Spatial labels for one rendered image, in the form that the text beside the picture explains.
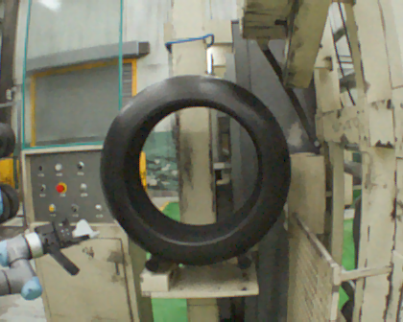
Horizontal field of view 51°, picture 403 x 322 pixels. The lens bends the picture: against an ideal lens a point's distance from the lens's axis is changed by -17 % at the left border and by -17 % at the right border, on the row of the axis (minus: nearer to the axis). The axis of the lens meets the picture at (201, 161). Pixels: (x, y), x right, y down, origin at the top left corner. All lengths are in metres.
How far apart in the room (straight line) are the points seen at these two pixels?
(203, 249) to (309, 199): 0.50
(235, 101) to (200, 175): 0.48
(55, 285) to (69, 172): 0.59
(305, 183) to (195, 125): 0.45
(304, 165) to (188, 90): 0.55
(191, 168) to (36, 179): 0.89
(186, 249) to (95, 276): 0.95
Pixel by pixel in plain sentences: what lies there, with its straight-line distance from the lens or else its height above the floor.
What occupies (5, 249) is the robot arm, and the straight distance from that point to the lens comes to 1.31.
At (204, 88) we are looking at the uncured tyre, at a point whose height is 1.42.
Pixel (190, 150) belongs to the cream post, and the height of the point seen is 1.23.
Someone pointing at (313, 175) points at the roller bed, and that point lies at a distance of 1.76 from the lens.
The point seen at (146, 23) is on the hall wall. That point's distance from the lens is 11.16.
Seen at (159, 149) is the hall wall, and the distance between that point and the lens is 10.73.
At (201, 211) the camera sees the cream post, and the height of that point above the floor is 1.01.
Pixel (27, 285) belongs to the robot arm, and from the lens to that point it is 1.26.
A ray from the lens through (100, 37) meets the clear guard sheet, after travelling 2.28.
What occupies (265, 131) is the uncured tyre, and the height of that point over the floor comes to 1.29.
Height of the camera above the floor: 1.29
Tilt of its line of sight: 3 degrees down
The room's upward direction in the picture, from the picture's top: 3 degrees counter-clockwise
